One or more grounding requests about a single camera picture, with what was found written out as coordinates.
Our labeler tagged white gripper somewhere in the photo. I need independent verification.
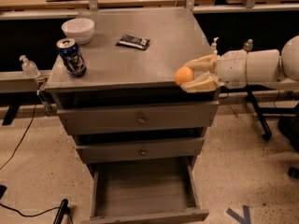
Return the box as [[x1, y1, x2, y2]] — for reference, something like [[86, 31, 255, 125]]
[[180, 49, 247, 93]]

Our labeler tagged orange fruit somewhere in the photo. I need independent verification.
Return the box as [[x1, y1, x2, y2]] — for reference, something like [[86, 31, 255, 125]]
[[175, 66, 194, 86]]

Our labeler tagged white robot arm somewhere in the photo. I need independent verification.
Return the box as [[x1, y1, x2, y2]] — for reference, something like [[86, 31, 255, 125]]
[[175, 36, 299, 92]]

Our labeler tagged grey top drawer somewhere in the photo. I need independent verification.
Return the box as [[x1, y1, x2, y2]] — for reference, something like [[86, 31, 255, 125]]
[[58, 101, 219, 134]]

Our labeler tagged brass top drawer knob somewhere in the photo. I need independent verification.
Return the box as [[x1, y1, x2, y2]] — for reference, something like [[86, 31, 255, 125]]
[[136, 116, 146, 124]]

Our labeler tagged brass drawer knob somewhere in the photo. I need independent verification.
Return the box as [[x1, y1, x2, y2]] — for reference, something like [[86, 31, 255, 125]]
[[139, 149, 147, 156], [136, 116, 146, 124]]

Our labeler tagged grey wooden drawer cabinet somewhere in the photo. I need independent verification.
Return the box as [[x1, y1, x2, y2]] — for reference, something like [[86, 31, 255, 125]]
[[44, 7, 229, 179]]

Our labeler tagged brass middle drawer knob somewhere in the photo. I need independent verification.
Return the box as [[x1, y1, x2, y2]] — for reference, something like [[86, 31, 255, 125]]
[[139, 149, 147, 156]]

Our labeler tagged grey open bottom drawer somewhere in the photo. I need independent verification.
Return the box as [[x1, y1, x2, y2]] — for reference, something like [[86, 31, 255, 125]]
[[81, 157, 209, 224]]

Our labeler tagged grey middle drawer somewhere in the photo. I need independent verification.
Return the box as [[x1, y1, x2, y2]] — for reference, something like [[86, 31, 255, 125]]
[[76, 137, 205, 164]]

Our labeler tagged small white pump bottle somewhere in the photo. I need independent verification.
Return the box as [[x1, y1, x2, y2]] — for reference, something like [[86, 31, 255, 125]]
[[211, 37, 219, 55]]

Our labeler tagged clear plastic water bottle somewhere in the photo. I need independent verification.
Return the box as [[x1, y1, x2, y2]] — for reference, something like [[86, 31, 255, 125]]
[[243, 39, 253, 52]]

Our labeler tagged dark snack packet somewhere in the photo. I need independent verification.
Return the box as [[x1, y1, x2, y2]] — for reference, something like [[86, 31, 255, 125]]
[[117, 35, 150, 50]]

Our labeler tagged blue soda can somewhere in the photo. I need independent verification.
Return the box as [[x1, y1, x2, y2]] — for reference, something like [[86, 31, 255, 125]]
[[56, 38, 87, 77]]

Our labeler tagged white ceramic bowl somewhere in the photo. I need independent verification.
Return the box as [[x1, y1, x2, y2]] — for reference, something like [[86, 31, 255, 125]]
[[62, 18, 94, 44]]

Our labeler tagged clear sanitizer pump bottle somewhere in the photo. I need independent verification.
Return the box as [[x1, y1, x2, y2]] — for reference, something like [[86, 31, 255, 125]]
[[20, 55, 40, 78]]

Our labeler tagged black stand on floor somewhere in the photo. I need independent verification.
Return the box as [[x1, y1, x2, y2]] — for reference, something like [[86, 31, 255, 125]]
[[53, 199, 73, 224]]

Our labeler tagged black floor cable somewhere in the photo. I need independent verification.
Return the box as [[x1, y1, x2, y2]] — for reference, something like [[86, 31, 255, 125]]
[[0, 105, 38, 172]]

